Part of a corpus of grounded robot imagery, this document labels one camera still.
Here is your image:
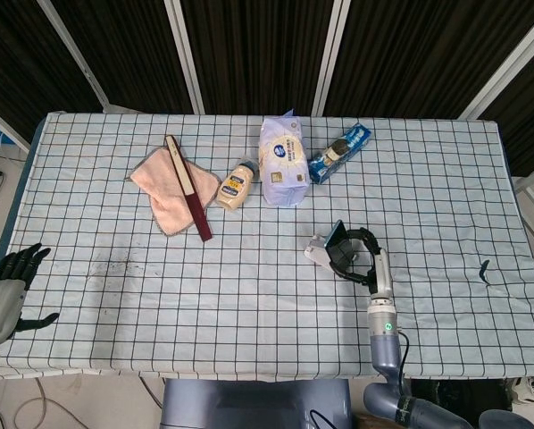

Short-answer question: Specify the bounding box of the light blue checked tablecloth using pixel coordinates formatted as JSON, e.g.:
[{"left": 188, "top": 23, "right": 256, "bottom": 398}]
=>
[{"left": 0, "top": 111, "right": 534, "bottom": 383}]

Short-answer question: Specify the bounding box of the blue cookie package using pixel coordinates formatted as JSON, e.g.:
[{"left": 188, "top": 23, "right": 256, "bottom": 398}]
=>
[{"left": 307, "top": 122, "right": 372, "bottom": 185}]

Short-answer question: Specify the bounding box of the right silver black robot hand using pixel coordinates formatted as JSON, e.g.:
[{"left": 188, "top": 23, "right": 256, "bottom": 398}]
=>
[{"left": 330, "top": 227, "right": 393, "bottom": 297}]

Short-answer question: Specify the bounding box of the dark red beige folded fan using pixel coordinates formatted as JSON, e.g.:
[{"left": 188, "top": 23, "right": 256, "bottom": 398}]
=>
[{"left": 164, "top": 135, "right": 214, "bottom": 243}]

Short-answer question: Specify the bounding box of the white phone stand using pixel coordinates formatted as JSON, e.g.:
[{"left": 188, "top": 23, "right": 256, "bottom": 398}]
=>
[{"left": 304, "top": 237, "right": 339, "bottom": 272}]

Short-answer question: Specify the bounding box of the mayonnaise squeeze bottle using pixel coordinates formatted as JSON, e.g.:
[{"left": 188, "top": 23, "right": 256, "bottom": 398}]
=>
[{"left": 215, "top": 156, "right": 260, "bottom": 210}]

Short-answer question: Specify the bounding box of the lavender white snack bag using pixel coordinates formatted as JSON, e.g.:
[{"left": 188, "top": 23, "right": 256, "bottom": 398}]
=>
[{"left": 257, "top": 109, "right": 312, "bottom": 207}]

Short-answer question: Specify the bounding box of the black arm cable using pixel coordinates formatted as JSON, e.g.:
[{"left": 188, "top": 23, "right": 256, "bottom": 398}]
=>
[{"left": 396, "top": 332, "right": 413, "bottom": 399}]

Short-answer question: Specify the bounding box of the black smartphone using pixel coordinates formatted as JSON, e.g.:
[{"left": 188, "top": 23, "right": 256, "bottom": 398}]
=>
[{"left": 323, "top": 219, "right": 360, "bottom": 267}]

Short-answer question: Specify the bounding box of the pink cloth with grey edge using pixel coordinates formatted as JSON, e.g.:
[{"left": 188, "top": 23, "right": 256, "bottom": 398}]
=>
[{"left": 123, "top": 147, "right": 221, "bottom": 237}]

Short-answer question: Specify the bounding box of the black screen panel white frame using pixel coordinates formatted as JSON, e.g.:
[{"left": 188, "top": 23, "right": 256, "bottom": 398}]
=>
[
  {"left": 38, "top": 0, "right": 205, "bottom": 115},
  {"left": 166, "top": 0, "right": 344, "bottom": 116},
  {"left": 0, "top": 0, "right": 110, "bottom": 148},
  {"left": 458, "top": 8, "right": 534, "bottom": 178},
  {"left": 311, "top": 0, "right": 534, "bottom": 121}
]

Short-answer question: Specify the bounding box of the white patterned object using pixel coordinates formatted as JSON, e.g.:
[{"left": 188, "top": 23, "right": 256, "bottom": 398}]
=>
[{"left": 514, "top": 376, "right": 534, "bottom": 406}]

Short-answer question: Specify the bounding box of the beige floor cable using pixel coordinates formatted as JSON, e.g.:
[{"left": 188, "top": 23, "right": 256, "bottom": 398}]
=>
[{"left": 12, "top": 377, "right": 89, "bottom": 429}]

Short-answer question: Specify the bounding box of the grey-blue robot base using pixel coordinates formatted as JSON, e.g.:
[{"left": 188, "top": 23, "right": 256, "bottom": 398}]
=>
[{"left": 159, "top": 378, "right": 353, "bottom": 429}]

